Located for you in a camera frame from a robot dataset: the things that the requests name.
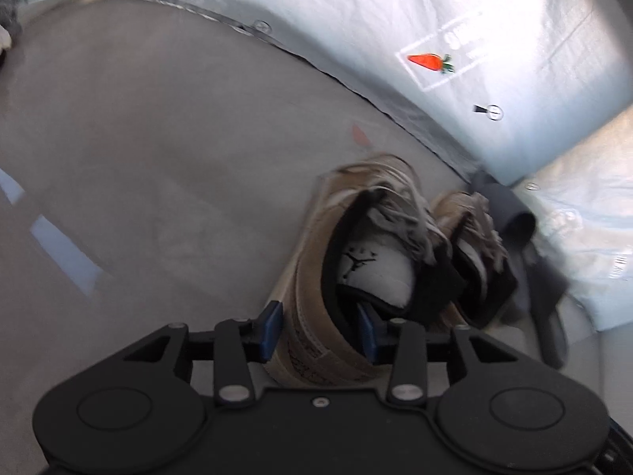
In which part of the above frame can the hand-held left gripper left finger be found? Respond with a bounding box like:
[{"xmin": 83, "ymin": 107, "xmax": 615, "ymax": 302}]
[{"xmin": 121, "ymin": 301, "xmax": 286, "ymax": 405}]

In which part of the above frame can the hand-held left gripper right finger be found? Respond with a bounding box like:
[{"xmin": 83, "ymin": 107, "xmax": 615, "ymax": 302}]
[{"xmin": 356, "ymin": 302, "xmax": 521, "ymax": 405}]

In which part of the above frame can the tan suede sneaker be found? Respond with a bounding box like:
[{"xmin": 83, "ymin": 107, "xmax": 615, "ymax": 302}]
[
  {"xmin": 429, "ymin": 190, "xmax": 520, "ymax": 330},
  {"xmin": 264, "ymin": 152, "xmax": 468, "ymax": 388}
]

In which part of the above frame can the white printed sheet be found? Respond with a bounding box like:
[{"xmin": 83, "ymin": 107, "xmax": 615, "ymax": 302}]
[{"xmin": 512, "ymin": 106, "xmax": 633, "ymax": 333}]

